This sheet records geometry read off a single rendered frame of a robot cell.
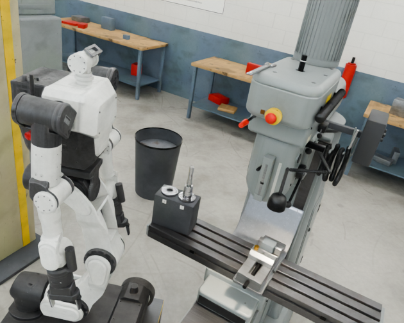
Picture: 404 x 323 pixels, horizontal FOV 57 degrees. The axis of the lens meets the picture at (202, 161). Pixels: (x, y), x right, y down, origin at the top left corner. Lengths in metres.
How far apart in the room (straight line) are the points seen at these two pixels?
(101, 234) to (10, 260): 1.67
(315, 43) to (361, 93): 4.18
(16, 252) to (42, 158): 2.08
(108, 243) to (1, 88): 1.35
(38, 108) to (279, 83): 0.78
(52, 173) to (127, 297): 1.02
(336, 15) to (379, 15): 4.04
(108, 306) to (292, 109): 1.38
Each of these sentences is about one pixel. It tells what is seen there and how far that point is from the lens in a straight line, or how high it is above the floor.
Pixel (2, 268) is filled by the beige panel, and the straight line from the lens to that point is 3.16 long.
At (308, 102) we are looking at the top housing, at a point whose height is 1.84.
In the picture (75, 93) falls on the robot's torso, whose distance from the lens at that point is 1.27.
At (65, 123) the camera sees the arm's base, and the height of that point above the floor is 1.71.
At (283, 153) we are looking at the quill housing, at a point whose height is 1.57.
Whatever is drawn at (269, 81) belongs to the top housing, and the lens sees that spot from 1.33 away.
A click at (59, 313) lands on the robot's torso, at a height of 0.67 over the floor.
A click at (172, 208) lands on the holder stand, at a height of 1.06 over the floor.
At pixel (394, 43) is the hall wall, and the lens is 5.69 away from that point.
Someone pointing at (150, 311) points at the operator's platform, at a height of 0.40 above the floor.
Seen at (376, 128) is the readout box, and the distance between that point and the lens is 1.74.
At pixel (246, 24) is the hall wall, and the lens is 6.11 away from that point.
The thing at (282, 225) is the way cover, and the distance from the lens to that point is 2.17.
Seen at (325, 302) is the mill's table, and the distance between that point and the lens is 1.91.
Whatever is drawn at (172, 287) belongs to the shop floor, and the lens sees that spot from 2.99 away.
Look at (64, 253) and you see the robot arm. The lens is 1.46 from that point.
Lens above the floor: 2.20
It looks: 28 degrees down
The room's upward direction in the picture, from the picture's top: 10 degrees clockwise
